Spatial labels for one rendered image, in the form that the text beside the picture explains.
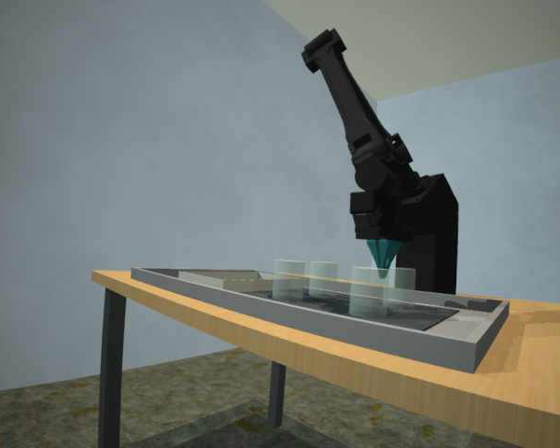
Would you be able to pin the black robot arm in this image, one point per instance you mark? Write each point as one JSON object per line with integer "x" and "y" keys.
{"x": 372, "y": 207}

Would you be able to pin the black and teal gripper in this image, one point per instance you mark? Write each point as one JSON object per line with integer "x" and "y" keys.
{"x": 380, "y": 237}

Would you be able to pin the beige shallow tray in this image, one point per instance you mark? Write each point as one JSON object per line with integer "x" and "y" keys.
{"x": 246, "y": 281}

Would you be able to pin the clear glass jar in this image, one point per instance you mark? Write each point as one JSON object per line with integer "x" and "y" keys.
{"x": 288, "y": 280}
{"x": 323, "y": 279}
{"x": 369, "y": 292}
{"x": 401, "y": 288}

